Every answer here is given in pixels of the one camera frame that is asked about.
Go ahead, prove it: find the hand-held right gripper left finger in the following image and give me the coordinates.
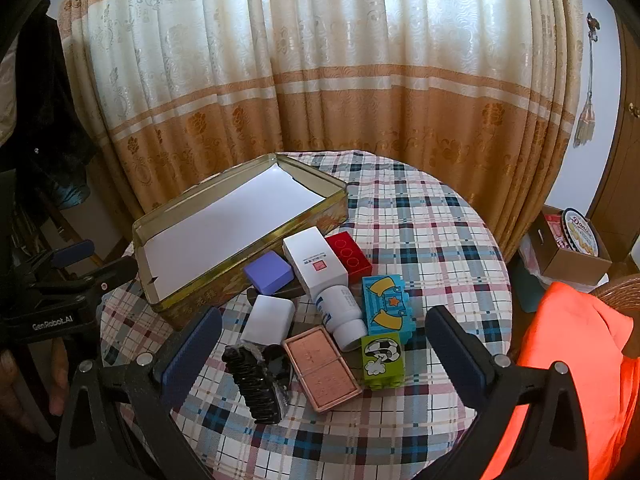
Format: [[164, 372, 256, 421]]
[[55, 305, 223, 480]]

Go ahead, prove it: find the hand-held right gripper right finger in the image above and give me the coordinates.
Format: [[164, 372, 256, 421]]
[[415, 305, 591, 480]]

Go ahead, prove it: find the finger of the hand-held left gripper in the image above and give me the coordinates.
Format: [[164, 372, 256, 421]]
[[15, 240, 96, 283], [25, 257, 138, 307]]

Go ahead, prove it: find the gold metal tin box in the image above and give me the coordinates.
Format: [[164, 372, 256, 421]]
[[131, 152, 348, 331]]

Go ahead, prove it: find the green toy brick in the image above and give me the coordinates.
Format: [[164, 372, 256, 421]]
[[360, 331, 405, 390]]

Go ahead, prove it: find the black hair clip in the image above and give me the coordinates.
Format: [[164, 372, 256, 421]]
[[222, 342, 296, 423]]

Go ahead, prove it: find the blue toy brick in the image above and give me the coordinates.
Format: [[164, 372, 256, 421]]
[[361, 275, 417, 337]]

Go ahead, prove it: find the small white rounded box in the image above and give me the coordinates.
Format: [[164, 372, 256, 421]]
[[241, 295, 297, 346]]

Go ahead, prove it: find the purple box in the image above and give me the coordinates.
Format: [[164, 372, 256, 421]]
[[243, 251, 296, 296]]

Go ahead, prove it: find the white plastic bottle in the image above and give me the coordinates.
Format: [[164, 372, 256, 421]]
[[315, 284, 368, 352]]

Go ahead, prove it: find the pink card box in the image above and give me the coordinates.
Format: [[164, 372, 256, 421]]
[[282, 325, 363, 413]]

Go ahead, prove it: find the red toy brick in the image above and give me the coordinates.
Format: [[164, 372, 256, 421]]
[[325, 231, 373, 286]]

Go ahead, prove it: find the white box with red label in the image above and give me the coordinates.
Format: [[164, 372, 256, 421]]
[[282, 226, 349, 301]]

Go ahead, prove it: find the person's left hand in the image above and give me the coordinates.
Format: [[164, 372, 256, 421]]
[[0, 350, 70, 436]]

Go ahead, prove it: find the wooden chair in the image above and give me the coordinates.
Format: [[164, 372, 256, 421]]
[[45, 195, 131, 266]]

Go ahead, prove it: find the orange cloth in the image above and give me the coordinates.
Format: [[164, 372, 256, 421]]
[[480, 281, 636, 480]]

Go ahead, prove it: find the white plastic bag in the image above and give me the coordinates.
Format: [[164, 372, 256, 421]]
[[517, 237, 547, 283]]

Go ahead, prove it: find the white paper lining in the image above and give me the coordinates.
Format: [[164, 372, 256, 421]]
[[142, 167, 326, 296]]

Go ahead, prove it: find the cardboard box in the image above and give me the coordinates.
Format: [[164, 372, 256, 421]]
[[535, 205, 613, 286]]

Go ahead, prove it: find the dark jacket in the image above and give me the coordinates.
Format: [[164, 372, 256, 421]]
[[0, 10, 101, 211]]

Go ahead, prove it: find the red and white packet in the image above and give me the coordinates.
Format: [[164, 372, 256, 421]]
[[545, 215, 566, 250]]

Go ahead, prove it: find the round blue cookie tin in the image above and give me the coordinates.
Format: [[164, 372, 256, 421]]
[[560, 208, 598, 256]]

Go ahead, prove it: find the wicker chair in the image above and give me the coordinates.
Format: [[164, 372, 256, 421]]
[[590, 272, 640, 311]]

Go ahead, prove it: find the wooden cabinet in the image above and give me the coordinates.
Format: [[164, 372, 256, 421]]
[[585, 10, 640, 261]]

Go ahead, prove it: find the curtain tassel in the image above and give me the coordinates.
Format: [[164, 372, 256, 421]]
[[572, 12, 601, 148]]

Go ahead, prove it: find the cream and orange curtain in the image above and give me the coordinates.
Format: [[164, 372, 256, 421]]
[[57, 0, 586, 261]]

